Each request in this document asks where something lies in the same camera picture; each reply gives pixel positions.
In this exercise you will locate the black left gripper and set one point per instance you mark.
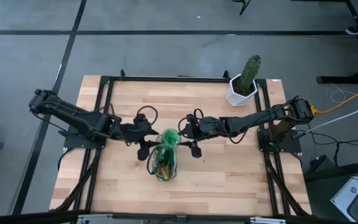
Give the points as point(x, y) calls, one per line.
point(134, 132)

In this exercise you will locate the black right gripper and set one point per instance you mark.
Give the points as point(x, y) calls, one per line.
point(207, 127)

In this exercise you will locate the green plastic spray bottle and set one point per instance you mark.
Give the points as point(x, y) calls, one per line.
point(170, 138)

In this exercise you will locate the cream green gardening bag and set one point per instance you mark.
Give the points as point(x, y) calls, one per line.
point(166, 178)

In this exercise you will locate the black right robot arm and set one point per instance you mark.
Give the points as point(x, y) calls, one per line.
point(250, 119)

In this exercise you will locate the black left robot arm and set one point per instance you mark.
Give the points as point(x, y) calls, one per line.
point(73, 115)

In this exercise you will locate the white plant pot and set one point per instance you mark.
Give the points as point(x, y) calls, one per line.
point(238, 99)

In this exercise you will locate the black chair base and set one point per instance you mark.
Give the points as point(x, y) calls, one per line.
point(244, 7)

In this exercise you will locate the black floor beam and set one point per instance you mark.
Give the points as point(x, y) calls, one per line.
point(337, 171)

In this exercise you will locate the white box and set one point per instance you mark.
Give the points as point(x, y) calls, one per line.
point(346, 194)

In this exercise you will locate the black metal table frame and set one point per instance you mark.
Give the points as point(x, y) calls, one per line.
point(166, 78)

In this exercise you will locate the black desk frame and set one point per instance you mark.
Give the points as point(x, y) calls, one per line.
point(337, 79)

